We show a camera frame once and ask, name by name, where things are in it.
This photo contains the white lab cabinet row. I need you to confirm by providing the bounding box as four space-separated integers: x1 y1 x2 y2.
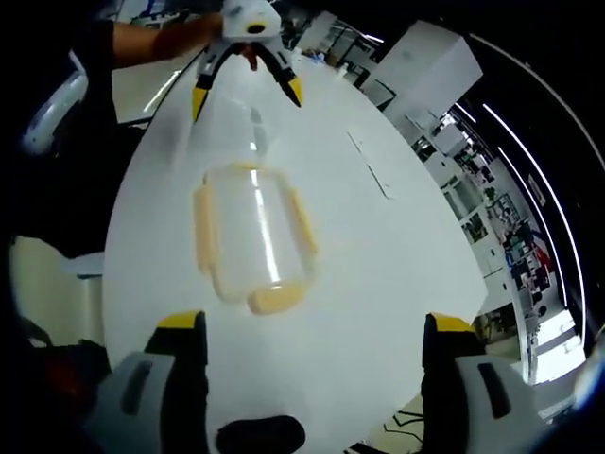
408 111 521 304

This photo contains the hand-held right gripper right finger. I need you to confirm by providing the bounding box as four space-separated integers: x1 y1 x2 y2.
420 311 545 454

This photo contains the person's right hand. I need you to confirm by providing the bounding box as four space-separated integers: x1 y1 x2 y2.
216 414 306 454

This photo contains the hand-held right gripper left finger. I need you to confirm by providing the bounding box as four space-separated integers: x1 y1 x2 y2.
82 309 210 454

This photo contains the person's left hand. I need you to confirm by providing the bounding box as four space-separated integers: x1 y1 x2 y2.
183 11 227 53

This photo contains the clear container with yellow clips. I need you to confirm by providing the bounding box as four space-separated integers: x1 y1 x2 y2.
191 160 319 317

